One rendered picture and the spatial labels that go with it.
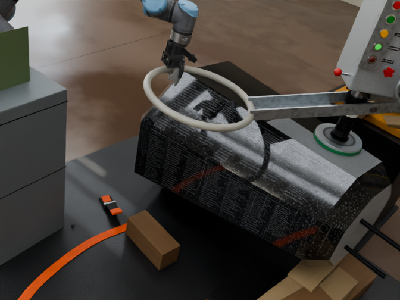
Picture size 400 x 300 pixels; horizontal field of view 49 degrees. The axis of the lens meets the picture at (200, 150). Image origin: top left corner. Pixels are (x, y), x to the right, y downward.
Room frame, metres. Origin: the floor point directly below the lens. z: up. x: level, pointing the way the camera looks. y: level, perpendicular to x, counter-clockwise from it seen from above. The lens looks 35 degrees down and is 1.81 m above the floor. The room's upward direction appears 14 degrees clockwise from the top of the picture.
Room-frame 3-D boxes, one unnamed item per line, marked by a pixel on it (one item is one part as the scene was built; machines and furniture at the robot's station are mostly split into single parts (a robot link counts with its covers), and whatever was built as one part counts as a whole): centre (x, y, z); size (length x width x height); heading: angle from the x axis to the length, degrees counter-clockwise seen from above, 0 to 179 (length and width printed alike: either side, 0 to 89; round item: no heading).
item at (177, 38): (1.82, 0.20, 1.10); 0.10 x 0.09 x 0.05; 37
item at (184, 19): (1.82, 0.19, 1.19); 0.10 x 0.09 x 0.12; 91
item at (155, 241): (1.59, 0.13, 0.07); 0.30 x 0.12 x 0.12; 50
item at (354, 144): (1.72, -0.59, 0.86); 0.21 x 0.21 x 0.01
